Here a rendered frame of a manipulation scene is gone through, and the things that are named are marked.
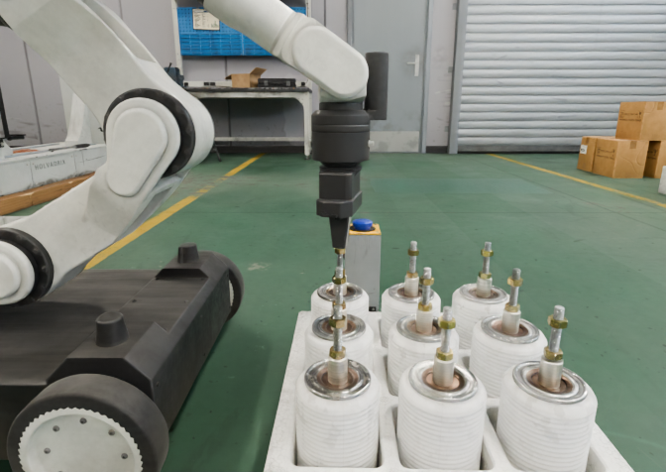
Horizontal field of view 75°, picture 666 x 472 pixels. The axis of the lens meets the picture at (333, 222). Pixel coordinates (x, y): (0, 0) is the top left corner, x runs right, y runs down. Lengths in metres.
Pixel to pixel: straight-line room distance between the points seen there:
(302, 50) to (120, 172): 0.34
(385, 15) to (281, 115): 1.69
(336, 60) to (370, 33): 5.00
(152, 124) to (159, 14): 5.30
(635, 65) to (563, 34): 0.98
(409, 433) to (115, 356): 0.41
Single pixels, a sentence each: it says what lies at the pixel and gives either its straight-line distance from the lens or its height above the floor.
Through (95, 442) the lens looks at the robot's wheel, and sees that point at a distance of 0.72.
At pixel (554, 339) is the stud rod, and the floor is 0.31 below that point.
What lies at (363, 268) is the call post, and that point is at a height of 0.24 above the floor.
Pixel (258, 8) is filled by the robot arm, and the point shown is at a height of 0.67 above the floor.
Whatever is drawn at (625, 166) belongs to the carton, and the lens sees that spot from 4.22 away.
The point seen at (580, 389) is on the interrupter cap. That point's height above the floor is 0.25.
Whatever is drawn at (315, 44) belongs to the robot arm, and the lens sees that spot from 0.61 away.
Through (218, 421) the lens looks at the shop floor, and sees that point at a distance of 0.88.
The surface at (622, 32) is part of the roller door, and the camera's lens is 6.48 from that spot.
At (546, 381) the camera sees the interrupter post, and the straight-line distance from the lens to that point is 0.55.
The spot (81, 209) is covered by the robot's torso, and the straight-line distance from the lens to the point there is 0.84.
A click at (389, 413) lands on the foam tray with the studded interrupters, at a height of 0.18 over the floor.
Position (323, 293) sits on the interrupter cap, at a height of 0.25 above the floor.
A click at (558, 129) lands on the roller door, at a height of 0.30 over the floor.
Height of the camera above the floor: 0.55
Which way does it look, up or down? 15 degrees down
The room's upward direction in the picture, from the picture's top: straight up
